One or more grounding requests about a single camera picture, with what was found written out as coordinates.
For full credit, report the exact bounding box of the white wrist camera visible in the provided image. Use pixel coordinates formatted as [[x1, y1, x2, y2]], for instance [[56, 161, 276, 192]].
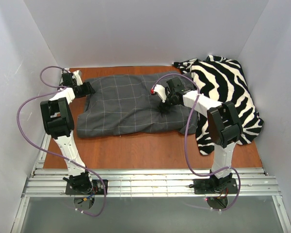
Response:
[[150, 84, 167, 103], [72, 70, 83, 85]]

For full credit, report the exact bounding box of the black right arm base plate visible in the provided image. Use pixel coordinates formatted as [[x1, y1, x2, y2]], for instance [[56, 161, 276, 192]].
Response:
[[190, 178, 238, 194]]

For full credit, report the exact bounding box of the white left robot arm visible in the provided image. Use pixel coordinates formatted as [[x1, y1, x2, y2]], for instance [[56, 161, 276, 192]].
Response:
[[40, 70, 95, 194]]

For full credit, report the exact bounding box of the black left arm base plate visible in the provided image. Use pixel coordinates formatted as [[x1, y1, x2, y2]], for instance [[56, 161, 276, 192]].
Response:
[[65, 180, 104, 196]]

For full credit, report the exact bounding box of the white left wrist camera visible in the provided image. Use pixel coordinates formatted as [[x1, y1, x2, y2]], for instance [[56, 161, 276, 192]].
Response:
[[72, 70, 83, 85]]

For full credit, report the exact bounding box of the grey checked pillowcase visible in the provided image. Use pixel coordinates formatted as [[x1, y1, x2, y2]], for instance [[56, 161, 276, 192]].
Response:
[[76, 71, 198, 138]]

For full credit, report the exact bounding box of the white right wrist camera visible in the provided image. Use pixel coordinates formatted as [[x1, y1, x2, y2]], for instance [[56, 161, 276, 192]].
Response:
[[150, 84, 167, 103]]

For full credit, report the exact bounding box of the aluminium rail frame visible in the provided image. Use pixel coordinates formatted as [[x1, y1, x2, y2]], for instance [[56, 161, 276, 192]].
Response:
[[13, 126, 291, 233]]

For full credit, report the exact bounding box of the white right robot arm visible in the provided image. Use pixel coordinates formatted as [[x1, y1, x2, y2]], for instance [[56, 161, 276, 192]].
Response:
[[151, 78, 243, 194]]

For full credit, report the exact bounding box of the zebra print blanket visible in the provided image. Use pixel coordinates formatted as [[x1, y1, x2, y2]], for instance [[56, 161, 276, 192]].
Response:
[[172, 55, 264, 145]]

